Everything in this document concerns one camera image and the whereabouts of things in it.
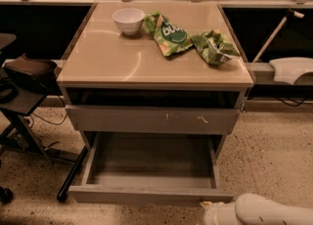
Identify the grey drawer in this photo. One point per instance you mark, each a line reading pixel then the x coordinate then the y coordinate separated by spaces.
pixel 140 169
pixel 154 111

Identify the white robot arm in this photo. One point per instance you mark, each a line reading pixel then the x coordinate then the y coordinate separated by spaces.
pixel 252 209

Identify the grey drawer cabinet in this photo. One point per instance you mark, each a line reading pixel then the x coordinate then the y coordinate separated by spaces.
pixel 103 58

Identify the grey top drawer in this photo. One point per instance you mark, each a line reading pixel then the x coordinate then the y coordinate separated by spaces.
pixel 154 111

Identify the green chip bag with logo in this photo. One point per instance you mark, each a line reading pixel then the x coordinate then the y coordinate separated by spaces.
pixel 170 38

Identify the crumpled green snack bag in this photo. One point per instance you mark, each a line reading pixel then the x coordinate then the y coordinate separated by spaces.
pixel 215 48

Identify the white ceramic bowl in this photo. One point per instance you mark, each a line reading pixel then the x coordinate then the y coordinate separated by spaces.
pixel 129 21

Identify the dark brown bag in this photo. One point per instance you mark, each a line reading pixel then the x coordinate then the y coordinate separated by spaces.
pixel 31 72

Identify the black side table stand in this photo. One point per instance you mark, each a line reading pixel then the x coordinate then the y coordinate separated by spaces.
pixel 17 103

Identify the white dustpan with handle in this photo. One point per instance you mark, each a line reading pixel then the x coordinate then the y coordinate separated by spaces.
pixel 287 70

